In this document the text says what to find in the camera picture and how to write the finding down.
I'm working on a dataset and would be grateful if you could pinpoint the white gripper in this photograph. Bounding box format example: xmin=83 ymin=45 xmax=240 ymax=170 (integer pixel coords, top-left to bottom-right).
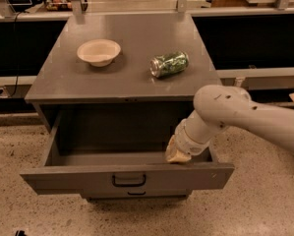
xmin=165 ymin=118 xmax=210 ymax=163

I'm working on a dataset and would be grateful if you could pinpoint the grey top drawer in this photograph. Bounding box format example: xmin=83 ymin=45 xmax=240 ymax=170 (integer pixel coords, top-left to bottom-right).
xmin=21 ymin=111 xmax=234 ymax=196

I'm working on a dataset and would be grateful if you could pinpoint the grey drawer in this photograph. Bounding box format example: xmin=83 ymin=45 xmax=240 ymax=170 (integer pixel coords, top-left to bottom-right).
xmin=21 ymin=111 xmax=234 ymax=196
xmin=82 ymin=189 xmax=192 ymax=201

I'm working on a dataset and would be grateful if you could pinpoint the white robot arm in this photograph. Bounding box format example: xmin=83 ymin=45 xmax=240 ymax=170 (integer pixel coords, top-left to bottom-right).
xmin=165 ymin=85 xmax=294 ymax=163

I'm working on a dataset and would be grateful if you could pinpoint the grey drawer cabinet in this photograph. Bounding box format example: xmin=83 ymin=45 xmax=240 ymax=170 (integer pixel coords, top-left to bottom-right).
xmin=24 ymin=13 xmax=227 ymax=203

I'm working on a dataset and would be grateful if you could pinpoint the grey bottom drawer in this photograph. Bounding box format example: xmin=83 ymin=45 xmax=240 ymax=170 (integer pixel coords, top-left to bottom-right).
xmin=82 ymin=189 xmax=192 ymax=201

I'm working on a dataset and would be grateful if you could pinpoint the green soda can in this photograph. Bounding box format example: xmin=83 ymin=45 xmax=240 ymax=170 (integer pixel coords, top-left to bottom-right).
xmin=149 ymin=51 xmax=189 ymax=78

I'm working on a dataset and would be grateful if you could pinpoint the white paper bowl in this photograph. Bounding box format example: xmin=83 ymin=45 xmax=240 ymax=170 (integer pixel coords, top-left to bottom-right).
xmin=77 ymin=39 xmax=121 ymax=67

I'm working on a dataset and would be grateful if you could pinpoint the black hanging cable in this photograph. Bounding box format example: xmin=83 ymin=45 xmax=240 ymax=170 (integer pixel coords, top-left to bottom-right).
xmin=8 ymin=11 xmax=23 ymax=98

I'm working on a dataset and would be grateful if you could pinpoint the grey metal railing frame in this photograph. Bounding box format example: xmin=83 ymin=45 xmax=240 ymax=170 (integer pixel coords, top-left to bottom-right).
xmin=0 ymin=0 xmax=294 ymax=22

